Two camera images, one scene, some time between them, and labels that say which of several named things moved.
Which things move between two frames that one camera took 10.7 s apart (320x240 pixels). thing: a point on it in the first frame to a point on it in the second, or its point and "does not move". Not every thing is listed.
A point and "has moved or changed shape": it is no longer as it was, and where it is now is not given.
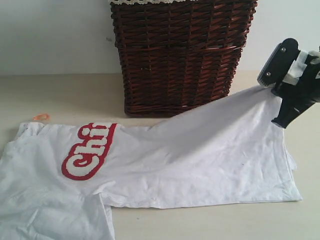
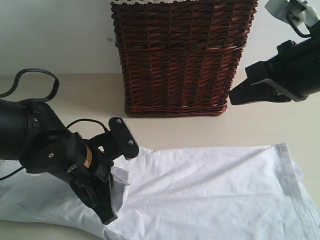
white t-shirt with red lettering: (59, 181) has moved or changed shape
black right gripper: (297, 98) to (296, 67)
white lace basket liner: (138, 2) does not move
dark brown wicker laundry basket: (174, 54) does not move
